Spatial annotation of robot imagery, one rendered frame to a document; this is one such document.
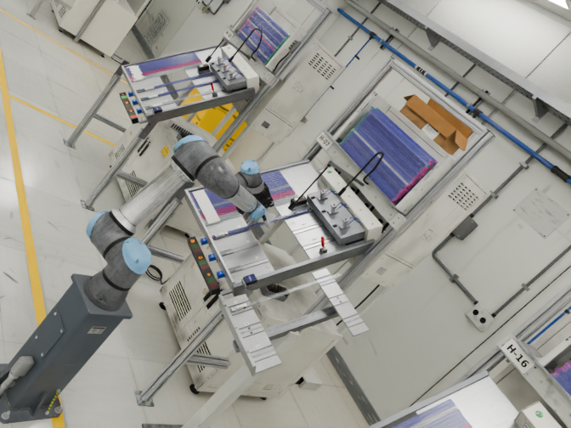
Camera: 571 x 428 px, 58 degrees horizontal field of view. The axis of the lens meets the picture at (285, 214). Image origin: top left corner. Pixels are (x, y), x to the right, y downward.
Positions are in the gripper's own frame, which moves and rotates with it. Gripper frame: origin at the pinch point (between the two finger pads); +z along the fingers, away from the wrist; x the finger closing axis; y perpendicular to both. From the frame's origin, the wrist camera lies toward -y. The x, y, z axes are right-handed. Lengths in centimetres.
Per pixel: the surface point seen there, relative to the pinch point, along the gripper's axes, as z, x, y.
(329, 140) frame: 2, 31, 54
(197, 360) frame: 27, -36, -55
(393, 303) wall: 163, 13, 77
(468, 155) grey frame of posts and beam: -17, -35, 89
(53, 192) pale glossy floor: 19, 113, -97
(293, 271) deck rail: 4.7, -32.1, 0.4
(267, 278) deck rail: 0.2, -32.1, -11.7
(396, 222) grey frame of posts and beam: 3, -35, 52
